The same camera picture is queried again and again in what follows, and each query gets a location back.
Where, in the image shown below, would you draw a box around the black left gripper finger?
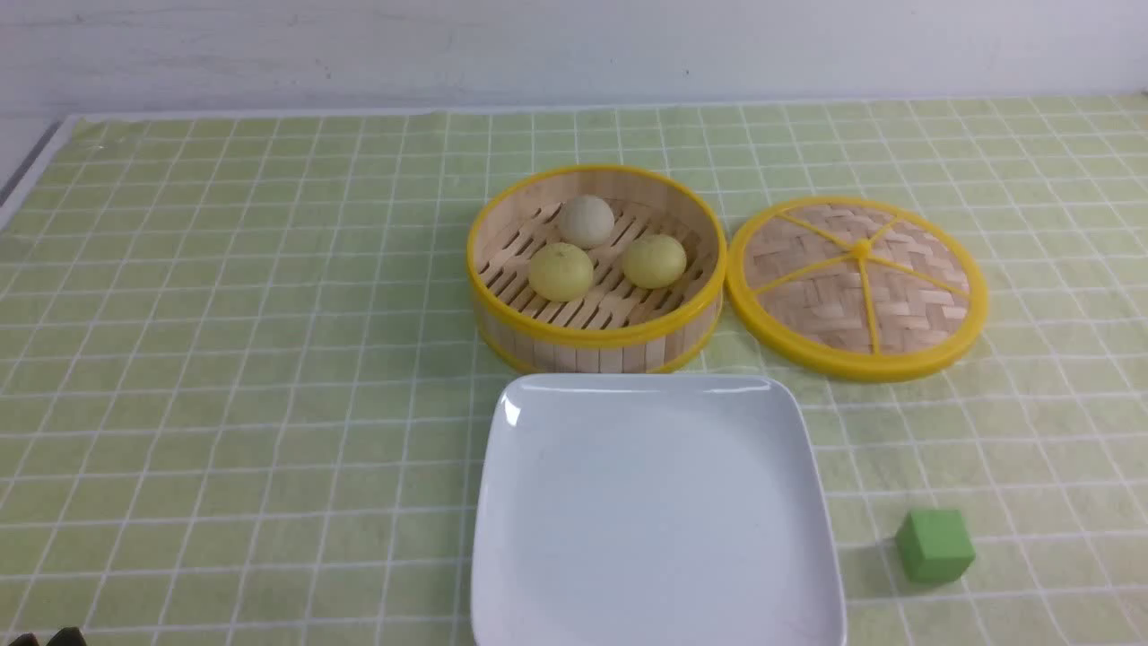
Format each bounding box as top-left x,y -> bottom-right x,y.
9,626 -> 87,646

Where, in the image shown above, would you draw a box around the yellow steamed bun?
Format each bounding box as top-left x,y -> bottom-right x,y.
621,234 -> 687,290
527,242 -> 595,302

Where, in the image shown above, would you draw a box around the pale white steamed bun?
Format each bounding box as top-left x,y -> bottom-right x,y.
556,195 -> 615,249

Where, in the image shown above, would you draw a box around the white square plate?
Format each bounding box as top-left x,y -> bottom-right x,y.
470,373 -> 848,645

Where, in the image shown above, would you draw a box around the green checked tablecloth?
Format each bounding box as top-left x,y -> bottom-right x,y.
1,98 -> 1147,645

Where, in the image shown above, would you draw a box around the bamboo steamer basket yellow rim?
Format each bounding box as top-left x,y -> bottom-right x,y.
465,165 -> 728,373

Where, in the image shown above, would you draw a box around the woven bamboo steamer lid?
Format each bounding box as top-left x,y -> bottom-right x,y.
726,196 -> 988,383

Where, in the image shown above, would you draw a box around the green cube block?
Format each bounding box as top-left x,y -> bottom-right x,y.
894,508 -> 977,585

